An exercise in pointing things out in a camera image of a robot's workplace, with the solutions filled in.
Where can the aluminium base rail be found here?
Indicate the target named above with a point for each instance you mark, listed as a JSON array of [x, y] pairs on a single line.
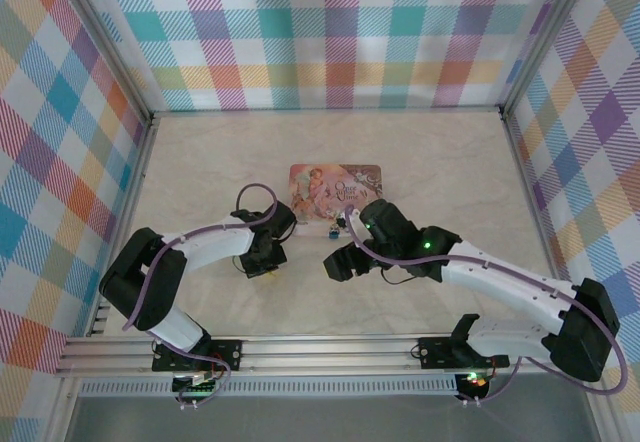
[[325, 354]]

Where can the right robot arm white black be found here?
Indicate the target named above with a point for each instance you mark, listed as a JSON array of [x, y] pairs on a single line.
[[500, 282]]

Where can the aluminium frame post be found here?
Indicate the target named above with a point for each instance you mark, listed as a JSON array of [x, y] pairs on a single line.
[[107, 47], [62, 412], [602, 412], [545, 32]]

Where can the pink fairy picture tin box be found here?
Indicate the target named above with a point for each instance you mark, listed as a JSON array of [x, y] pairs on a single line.
[[320, 187]]

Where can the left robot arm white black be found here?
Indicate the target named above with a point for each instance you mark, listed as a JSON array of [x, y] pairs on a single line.
[[220, 247]]

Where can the aluminium frame rail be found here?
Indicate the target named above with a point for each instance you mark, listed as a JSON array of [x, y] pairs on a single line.
[[135, 192], [531, 197], [325, 110]]

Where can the small blue toy figure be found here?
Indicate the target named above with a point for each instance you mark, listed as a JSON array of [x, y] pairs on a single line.
[[333, 234]]

